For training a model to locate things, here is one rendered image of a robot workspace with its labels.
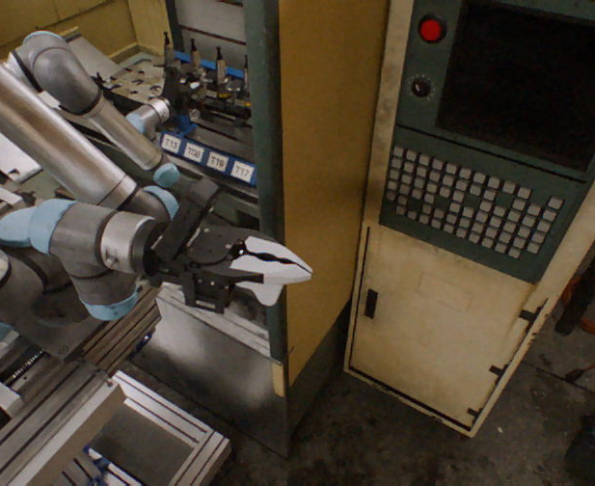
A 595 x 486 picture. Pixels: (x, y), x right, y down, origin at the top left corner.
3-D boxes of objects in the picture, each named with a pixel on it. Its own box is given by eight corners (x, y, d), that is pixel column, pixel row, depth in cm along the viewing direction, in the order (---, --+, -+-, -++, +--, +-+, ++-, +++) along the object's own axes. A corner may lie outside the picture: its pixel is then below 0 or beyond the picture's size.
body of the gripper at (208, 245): (250, 278, 66) (168, 258, 69) (248, 226, 61) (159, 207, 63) (228, 317, 60) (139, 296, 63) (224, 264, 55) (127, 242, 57)
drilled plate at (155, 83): (155, 118, 199) (152, 106, 195) (104, 98, 209) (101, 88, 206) (192, 93, 212) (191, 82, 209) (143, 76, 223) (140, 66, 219)
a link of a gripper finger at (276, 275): (309, 303, 61) (238, 286, 62) (311, 266, 57) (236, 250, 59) (302, 321, 58) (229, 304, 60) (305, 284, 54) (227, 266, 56)
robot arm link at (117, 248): (129, 200, 64) (92, 236, 58) (161, 206, 63) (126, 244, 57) (138, 245, 69) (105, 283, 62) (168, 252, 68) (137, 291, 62)
